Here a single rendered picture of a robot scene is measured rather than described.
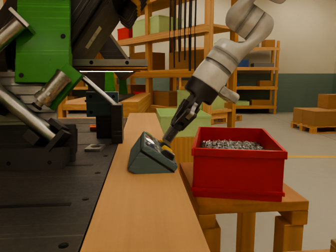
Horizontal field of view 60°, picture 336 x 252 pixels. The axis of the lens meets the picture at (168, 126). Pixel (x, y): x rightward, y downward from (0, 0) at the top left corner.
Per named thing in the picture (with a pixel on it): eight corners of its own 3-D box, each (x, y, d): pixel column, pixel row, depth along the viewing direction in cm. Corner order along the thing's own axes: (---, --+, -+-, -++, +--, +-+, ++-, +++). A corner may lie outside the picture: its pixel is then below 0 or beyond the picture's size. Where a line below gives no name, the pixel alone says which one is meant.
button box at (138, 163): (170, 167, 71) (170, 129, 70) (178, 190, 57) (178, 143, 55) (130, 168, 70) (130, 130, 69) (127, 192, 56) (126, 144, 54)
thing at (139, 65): (146, 72, 94) (146, 62, 94) (147, 70, 78) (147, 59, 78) (21, 71, 91) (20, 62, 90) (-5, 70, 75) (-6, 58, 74)
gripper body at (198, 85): (190, 73, 70) (168, 105, 71) (197, 72, 62) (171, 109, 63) (215, 91, 71) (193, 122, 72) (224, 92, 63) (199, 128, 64)
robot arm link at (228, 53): (234, 80, 70) (204, 59, 70) (272, 26, 69) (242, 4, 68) (240, 78, 63) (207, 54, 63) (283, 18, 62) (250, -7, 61)
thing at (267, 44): (276, 114, 897) (280, 39, 861) (173, 114, 901) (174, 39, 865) (270, 112, 951) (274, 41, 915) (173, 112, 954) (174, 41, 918)
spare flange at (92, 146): (91, 146, 77) (90, 143, 77) (105, 146, 77) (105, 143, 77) (84, 151, 72) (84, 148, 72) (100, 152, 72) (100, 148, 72)
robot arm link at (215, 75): (236, 105, 63) (253, 81, 63) (195, 75, 62) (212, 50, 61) (225, 101, 72) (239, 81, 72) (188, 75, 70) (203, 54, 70)
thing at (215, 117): (218, 117, 824) (218, 101, 817) (241, 120, 763) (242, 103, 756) (187, 121, 749) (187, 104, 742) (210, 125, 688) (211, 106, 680)
